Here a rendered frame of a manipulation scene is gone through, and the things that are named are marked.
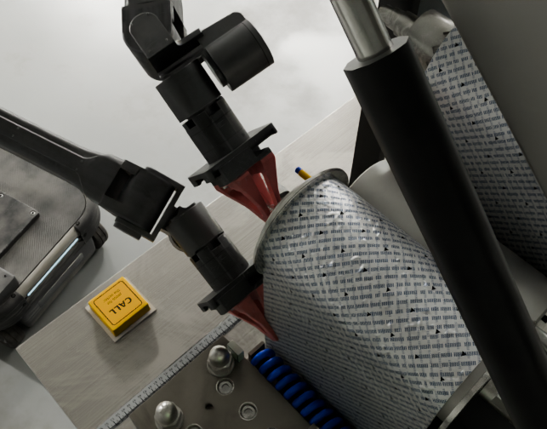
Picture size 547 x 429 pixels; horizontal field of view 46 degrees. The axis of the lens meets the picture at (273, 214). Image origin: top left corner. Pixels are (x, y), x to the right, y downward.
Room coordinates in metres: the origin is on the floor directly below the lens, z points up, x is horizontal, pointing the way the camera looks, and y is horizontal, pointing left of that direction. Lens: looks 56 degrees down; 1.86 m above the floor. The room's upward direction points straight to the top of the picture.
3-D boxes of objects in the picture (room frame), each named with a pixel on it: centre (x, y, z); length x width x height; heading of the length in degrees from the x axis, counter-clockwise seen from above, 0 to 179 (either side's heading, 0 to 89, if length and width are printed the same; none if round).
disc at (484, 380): (0.22, -0.20, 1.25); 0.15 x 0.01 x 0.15; 134
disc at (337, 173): (0.40, -0.03, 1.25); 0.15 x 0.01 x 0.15; 134
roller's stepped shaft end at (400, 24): (0.63, -0.15, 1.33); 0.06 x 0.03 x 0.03; 44
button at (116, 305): (0.46, 0.25, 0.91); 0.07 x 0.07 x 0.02; 44
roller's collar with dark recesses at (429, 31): (0.59, -0.19, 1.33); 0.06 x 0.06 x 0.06; 44
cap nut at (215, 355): (0.31, 0.07, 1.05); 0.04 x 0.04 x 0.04
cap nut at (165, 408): (0.24, 0.13, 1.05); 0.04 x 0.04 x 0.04
